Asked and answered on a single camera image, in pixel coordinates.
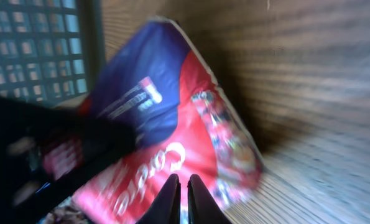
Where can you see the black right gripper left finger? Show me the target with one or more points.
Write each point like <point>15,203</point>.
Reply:
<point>165,209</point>

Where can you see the red purple tissue pack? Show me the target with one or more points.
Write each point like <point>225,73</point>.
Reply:
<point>159,84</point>

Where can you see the grey plastic mesh basket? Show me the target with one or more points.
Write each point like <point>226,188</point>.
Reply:
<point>51,51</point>

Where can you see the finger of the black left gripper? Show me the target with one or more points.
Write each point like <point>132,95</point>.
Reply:
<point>104,143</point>

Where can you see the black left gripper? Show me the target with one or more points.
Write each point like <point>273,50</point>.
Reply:
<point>19,120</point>

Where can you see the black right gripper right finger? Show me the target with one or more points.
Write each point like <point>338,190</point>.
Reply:
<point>202,208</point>

